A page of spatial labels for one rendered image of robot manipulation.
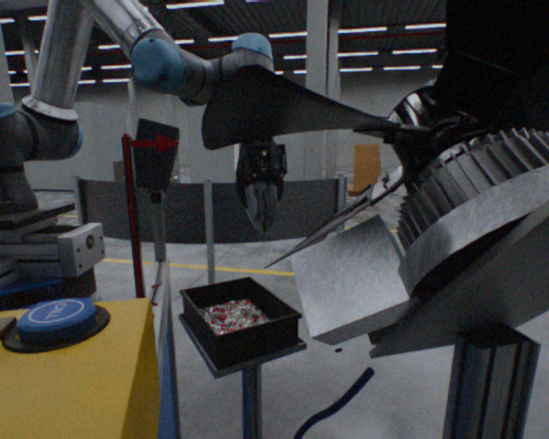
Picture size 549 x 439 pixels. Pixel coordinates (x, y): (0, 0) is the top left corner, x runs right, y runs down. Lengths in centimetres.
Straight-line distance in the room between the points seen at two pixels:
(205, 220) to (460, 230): 199
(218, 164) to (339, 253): 638
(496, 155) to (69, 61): 85
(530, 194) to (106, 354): 35
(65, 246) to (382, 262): 64
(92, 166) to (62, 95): 918
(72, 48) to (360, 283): 79
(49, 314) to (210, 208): 201
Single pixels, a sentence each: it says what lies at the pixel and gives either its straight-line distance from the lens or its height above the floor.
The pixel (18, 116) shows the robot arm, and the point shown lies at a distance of 97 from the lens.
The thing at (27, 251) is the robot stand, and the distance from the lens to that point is 89.
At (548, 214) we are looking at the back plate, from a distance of 36.
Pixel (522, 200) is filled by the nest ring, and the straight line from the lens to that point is 38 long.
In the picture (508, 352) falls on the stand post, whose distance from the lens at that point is 61.
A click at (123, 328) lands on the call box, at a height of 107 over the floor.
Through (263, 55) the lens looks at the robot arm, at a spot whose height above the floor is 134.
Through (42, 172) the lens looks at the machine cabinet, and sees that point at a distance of 1120.
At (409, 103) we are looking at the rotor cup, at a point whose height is 124.
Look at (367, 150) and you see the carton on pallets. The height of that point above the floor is 109.
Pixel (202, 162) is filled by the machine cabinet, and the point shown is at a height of 87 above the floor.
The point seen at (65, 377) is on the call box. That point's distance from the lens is 20.
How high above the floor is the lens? 118
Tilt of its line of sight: 13 degrees down
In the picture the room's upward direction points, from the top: straight up
